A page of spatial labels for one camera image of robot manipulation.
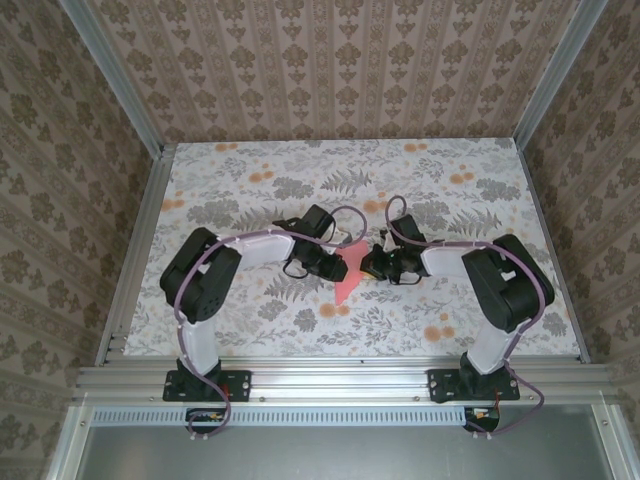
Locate floral patterned table cover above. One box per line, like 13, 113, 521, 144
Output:
122, 141, 584, 359

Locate grey metal panel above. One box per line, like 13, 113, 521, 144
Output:
47, 404, 634, 480

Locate grey slotted cable duct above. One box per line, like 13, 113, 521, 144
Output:
92, 407, 469, 426

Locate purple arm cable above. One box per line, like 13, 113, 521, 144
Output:
384, 194, 545, 435
172, 204, 369, 444

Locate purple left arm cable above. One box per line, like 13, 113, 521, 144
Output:
172, 204, 369, 444

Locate aluminium right frame post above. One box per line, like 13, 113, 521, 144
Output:
512, 0, 611, 151

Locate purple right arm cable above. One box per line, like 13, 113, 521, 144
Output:
384, 194, 545, 435

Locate aluminium left frame post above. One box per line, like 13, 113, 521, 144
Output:
62, 0, 169, 159

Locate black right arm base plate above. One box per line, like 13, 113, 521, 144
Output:
427, 368, 521, 405

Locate aluminium left table rail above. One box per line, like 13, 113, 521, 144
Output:
94, 144, 176, 366

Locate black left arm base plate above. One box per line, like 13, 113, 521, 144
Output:
163, 368, 252, 404

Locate aluminium mounting beam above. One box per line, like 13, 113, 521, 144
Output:
72, 357, 619, 404

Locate aluminium frame post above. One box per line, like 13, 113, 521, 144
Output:
62, 0, 169, 159
512, 0, 611, 151

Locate pink cloth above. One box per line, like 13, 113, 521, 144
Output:
333, 243, 369, 306

